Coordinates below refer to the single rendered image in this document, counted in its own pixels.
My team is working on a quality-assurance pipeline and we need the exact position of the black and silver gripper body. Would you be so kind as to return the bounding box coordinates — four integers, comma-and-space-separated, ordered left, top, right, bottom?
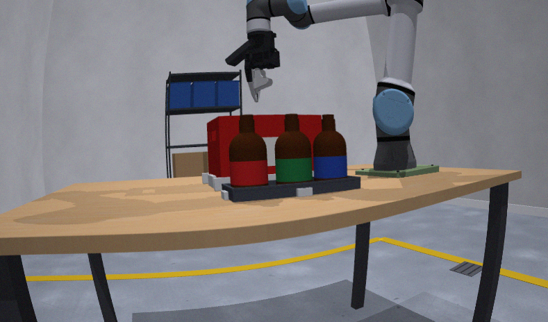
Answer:
245, 31, 280, 69

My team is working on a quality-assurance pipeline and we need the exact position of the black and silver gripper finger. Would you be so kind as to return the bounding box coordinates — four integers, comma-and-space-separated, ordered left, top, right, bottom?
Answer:
244, 58, 269, 102
256, 68, 273, 100

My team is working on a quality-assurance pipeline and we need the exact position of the red plastic crate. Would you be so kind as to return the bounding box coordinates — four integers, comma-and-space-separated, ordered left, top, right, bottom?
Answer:
207, 115, 318, 178

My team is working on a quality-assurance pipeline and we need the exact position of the brown bottle with blue label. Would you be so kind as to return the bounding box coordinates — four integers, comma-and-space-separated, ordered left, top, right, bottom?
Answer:
313, 115, 347, 181

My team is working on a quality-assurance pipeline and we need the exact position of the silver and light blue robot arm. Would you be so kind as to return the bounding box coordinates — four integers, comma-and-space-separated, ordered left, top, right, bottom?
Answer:
246, 0, 423, 171

